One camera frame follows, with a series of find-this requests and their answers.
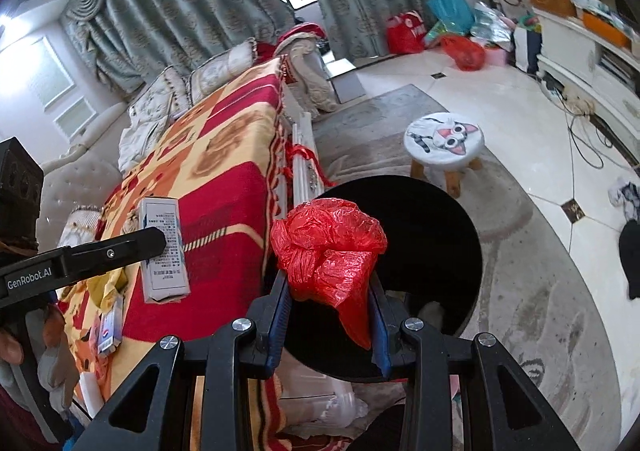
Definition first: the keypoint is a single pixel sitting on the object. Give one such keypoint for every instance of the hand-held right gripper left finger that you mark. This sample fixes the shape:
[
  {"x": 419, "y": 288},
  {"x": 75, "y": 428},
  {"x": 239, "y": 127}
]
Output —
[{"x": 280, "y": 316}]

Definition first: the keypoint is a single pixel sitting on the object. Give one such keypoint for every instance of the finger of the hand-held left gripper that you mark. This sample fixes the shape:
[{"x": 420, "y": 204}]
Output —
[{"x": 115, "y": 251}]

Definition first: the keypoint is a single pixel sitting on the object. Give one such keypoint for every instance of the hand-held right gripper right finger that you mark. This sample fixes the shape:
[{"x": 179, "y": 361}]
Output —
[{"x": 380, "y": 336}]

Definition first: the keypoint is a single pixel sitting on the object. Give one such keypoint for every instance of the white medicine box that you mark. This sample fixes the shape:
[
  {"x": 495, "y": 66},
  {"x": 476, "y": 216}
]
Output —
[{"x": 167, "y": 281}]

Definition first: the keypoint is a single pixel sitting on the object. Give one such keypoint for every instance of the red plastic bag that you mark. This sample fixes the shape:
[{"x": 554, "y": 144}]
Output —
[
  {"x": 465, "y": 53},
  {"x": 325, "y": 241}
]

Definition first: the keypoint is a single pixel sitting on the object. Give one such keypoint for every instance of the person's left hand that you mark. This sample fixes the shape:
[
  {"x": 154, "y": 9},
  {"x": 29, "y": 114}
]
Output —
[{"x": 55, "y": 366}]

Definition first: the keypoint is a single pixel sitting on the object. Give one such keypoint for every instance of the beaded roll cushion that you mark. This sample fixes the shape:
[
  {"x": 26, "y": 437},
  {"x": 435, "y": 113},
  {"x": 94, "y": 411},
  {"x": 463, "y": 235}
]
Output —
[{"x": 80, "y": 228}]

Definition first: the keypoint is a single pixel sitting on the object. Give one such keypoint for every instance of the small blue white carton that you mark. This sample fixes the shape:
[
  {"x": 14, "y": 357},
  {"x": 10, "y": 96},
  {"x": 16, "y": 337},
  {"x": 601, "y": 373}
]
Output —
[{"x": 110, "y": 331}]

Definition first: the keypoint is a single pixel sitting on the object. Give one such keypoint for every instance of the white tufted sofa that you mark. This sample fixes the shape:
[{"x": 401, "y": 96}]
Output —
[{"x": 75, "y": 181}]

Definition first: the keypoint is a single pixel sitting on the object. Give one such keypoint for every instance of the white plastic bag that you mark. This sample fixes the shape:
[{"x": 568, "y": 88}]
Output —
[{"x": 320, "y": 401}]

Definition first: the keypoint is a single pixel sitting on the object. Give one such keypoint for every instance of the red orange printed blanket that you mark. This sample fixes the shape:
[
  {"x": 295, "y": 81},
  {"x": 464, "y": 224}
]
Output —
[{"x": 225, "y": 211}]

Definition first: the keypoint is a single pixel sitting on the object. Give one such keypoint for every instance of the white embroidered cushion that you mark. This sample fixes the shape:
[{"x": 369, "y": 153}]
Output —
[
  {"x": 150, "y": 116},
  {"x": 220, "y": 71}
]

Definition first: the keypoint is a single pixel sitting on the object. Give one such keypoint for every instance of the grey round rug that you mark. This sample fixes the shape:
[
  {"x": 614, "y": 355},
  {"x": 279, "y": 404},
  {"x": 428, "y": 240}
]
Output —
[{"x": 525, "y": 281}]

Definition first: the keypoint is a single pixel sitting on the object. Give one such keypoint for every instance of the red ribbon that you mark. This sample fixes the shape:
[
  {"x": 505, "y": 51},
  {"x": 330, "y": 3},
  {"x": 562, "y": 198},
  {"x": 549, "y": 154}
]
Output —
[{"x": 305, "y": 153}]

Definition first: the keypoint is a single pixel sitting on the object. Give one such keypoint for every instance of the cat print wooden stool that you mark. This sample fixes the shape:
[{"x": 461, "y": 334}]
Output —
[{"x": 445, "y": 136}]

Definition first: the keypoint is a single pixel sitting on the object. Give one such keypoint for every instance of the black cloth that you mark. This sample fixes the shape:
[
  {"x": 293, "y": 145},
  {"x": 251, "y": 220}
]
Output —
[{"x": 631, "y": 261}]

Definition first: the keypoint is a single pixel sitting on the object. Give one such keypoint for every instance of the white blue cloth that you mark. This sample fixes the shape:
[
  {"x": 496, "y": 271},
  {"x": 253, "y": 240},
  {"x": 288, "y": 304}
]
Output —
[{"x": 625, "y": 198}]

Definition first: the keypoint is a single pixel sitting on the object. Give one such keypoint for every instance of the red cloth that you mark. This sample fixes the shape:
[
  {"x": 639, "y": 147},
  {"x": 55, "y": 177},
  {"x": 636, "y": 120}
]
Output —
[{"x": 300, "y": 33}]

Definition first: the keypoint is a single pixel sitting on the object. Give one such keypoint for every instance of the tied red plastic bag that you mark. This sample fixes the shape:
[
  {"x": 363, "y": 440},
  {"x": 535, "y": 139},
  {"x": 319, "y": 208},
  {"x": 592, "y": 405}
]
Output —
[{"x": 465, "y": 53}]

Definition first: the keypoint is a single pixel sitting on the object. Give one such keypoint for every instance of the white power strip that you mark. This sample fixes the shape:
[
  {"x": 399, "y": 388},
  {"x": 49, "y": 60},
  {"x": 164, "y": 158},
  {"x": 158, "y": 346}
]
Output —
[{"x": 575, "y": 103}]

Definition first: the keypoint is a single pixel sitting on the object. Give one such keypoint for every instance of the red shopping bag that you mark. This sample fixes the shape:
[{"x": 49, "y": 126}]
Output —
[{"x": 405, "y": 33}]

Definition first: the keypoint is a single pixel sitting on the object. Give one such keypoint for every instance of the blue white striped bag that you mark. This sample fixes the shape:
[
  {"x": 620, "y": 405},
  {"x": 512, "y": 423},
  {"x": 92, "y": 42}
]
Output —
[{"x": 527, "y": 48}]

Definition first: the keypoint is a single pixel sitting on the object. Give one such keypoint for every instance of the silver foil bag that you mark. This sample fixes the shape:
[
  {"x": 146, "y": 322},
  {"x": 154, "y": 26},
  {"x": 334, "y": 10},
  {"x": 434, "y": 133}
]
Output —
[{"x": 490, "y": 23}]

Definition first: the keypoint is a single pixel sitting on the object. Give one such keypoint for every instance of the teal gift bag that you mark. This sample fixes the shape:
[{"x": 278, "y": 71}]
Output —
[{"x": 450, "y": 11}]

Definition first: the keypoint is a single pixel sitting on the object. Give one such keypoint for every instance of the white cabinet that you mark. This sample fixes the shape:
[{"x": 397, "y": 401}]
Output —
[{"x": 580, "y": 56}]

